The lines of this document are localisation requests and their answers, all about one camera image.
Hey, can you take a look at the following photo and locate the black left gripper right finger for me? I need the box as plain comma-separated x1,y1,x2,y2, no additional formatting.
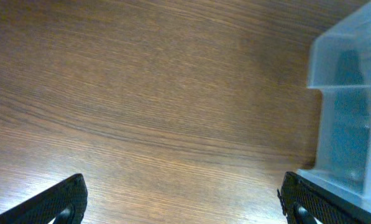
277,172,371,224

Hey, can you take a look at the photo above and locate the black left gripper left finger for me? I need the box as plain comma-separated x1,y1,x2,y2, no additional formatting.
0,174,88,223

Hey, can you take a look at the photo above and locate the clear plastic storage container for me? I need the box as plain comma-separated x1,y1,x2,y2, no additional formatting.
298,1,371,213

